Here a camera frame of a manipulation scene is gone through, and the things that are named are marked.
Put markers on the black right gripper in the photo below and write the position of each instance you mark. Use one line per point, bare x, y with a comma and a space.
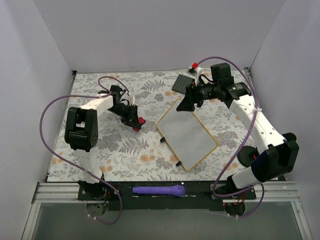
190, 93

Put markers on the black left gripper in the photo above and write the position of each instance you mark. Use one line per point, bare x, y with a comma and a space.
133, 115

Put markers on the red black felt eraser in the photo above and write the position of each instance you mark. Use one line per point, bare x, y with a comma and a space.
137, 126

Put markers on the yellow framed small whiteboard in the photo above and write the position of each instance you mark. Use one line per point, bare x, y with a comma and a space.
187, 137

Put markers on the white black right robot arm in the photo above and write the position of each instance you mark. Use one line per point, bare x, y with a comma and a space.
273, 155

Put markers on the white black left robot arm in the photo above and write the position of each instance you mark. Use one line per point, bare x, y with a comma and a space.
82, 132

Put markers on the dark grey studded baseplate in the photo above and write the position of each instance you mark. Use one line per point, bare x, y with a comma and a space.
181, 83

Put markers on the floral patterned table mat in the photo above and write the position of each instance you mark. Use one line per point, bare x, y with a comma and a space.
125, 155

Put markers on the black round stand base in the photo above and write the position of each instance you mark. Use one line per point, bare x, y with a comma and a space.
247, 155

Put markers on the purple marker pen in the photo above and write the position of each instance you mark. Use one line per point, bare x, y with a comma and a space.
176, 190

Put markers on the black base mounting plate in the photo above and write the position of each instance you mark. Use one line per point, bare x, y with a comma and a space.
199, 197

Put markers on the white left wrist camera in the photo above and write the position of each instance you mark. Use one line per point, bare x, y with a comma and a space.
129, 100

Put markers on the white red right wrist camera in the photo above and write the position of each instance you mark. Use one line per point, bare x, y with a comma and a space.
195, 71

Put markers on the aluminium frame rail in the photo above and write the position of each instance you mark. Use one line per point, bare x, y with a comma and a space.
56, 192

